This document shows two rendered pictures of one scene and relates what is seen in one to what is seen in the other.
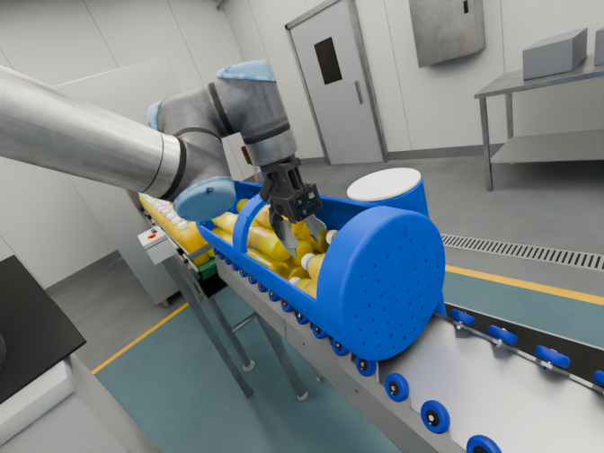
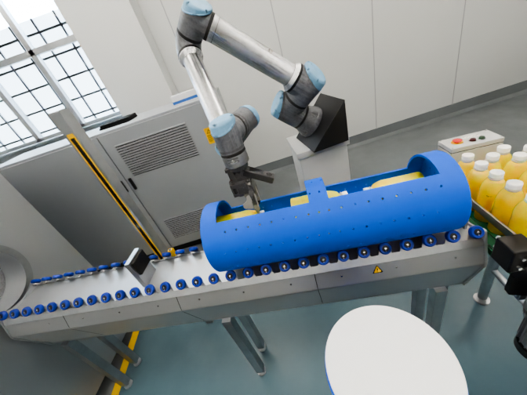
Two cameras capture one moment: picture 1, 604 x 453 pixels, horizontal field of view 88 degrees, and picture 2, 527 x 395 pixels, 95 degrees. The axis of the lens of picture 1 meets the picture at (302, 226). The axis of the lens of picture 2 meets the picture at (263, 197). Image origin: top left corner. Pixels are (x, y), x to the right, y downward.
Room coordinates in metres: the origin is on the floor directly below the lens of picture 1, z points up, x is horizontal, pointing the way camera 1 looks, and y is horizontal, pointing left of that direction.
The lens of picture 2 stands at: (1.14, -0.62, 1.70)
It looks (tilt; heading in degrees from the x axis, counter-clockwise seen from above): 32 degrees down; 128
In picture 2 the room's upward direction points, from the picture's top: 19 degrees counter-clockwise
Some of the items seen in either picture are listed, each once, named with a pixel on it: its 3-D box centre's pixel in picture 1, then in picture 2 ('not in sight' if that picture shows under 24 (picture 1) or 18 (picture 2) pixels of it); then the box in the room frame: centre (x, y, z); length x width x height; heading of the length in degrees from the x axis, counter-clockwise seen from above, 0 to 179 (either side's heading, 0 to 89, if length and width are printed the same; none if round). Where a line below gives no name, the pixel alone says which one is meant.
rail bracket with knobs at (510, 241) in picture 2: not in sight; (513, 253); (1.41, 0.13, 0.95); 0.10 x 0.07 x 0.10; 116
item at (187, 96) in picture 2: not in sight; (185, 96); (-0.62, 1.05, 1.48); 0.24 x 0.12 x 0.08; 43
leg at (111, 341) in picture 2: not in sight; (112, 342); (-0.57, -0.56, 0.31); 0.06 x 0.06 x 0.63; 26
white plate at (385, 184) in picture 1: (382, 183); (387, 363); (1.11, -0.35, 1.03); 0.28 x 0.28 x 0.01
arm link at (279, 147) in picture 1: (273, 147); (235, 158); (0.60, 0.00, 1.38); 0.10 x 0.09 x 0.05; 116
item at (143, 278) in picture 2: not in sight; (142, 266); (0.09, -0.31, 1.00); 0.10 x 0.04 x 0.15; 116
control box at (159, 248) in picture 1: (156, 244); (467, 149); (1.34, 0.64, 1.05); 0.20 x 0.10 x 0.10; 26
